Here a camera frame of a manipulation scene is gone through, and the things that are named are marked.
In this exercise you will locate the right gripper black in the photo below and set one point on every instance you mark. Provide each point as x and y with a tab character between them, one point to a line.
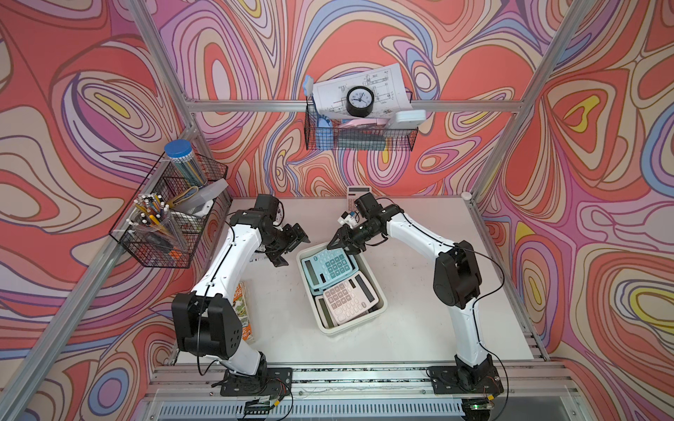
346	238

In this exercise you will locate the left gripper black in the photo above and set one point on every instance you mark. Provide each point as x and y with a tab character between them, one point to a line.
291	239

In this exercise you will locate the light blue calculator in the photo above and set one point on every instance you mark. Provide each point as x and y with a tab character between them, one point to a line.
326	268

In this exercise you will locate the pink calculator back top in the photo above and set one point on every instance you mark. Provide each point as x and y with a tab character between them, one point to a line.
354	192

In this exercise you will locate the pink calculator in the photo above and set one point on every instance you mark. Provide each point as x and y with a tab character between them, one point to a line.
350	298
324	313
354	192

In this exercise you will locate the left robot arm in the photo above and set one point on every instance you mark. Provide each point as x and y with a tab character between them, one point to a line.
205	320

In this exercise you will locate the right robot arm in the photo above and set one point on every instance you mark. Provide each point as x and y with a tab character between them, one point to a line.
457	278

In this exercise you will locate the white plastic storage box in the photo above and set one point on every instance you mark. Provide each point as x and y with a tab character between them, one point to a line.
365	268

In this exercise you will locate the orange paperback book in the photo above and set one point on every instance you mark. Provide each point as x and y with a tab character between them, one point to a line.
242	312

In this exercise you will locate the white stapler in basket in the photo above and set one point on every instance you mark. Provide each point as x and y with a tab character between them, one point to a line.
202	200

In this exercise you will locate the white rounded device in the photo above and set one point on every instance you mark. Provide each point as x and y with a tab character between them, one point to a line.
408	120

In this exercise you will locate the black round clock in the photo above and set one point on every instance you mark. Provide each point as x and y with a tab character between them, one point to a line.
360	102

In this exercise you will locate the clear cup of pencils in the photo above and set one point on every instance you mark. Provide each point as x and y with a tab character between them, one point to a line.
151	217

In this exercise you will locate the blue lid pencil jar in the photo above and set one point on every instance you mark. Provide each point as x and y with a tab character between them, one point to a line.
183	158

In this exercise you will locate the white paper drawing sheet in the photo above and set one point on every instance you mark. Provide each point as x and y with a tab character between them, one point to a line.
374	94

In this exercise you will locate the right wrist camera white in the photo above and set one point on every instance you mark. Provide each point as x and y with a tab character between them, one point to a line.
350	219

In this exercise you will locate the black wire basket back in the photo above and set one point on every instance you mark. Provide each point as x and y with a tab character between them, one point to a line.
325	134

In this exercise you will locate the black wire basket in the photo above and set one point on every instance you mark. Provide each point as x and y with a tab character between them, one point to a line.
325	134
163	179

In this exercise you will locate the black wire basket left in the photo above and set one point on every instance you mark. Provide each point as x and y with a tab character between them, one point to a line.
163	179

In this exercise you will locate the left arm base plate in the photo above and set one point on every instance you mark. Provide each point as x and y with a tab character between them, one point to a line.
256	383

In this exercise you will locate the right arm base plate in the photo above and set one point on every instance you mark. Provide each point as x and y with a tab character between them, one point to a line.
454	380

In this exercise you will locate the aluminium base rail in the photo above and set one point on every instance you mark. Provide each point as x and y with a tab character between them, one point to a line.
533	390

